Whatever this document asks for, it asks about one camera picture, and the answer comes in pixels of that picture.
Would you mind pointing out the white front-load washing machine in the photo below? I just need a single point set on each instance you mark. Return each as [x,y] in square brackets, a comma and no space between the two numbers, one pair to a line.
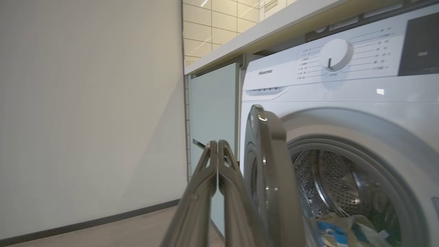
[360,96]

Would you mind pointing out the cream garment with blue patches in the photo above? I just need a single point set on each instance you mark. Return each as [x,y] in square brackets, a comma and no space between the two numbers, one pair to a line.
[334,233]

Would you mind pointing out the round glass washing machine door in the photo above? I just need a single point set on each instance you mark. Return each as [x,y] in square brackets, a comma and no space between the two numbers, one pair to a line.
[274,171]

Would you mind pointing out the white program dial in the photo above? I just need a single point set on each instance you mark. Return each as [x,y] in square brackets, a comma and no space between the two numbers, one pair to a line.
[335,55]

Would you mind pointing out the plain cream yellow garment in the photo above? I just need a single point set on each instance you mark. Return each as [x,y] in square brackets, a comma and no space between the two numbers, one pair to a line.
[374,236]

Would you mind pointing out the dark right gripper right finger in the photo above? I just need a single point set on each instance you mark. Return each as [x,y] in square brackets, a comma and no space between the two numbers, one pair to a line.
[236,212]

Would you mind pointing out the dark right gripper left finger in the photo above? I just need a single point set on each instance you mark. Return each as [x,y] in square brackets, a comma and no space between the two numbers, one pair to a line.
[199,212]

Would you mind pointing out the cream kitchen countertop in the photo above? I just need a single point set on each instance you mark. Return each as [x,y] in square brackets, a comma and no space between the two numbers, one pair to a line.
[274,31]

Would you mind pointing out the pale green cabinet door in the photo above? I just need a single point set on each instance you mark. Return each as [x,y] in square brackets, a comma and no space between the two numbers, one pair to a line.
[212,113]

